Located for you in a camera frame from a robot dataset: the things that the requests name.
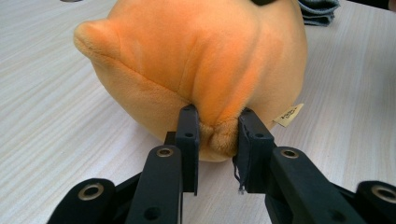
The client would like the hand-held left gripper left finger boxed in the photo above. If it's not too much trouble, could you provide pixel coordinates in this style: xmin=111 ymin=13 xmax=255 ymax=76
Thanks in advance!
xmin=124 ymin=105 xmax=201 ymax=224

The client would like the grey fluffy towel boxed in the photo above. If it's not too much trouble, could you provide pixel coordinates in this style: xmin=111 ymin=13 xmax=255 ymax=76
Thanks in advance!
xmin=297 ymin=0 xmax=342 ymax=28

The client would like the orange plush toy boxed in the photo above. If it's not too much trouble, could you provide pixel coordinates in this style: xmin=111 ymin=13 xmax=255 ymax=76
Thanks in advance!
xmin=73 ymin=0 xmax=309 ymax=163

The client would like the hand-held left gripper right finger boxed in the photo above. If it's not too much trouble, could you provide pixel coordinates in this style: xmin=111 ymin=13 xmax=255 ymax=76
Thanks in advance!
xmin=232 ymin=107 xmax=369 ymax=224

